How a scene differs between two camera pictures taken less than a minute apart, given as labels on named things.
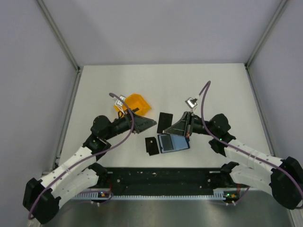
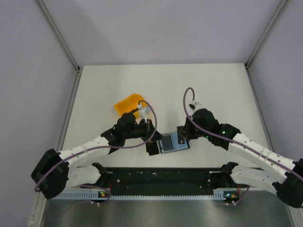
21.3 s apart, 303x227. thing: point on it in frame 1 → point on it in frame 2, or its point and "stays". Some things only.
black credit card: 167,143 stays
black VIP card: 165,121 → 181,140
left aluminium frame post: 59,34 stays
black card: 151,145 stays
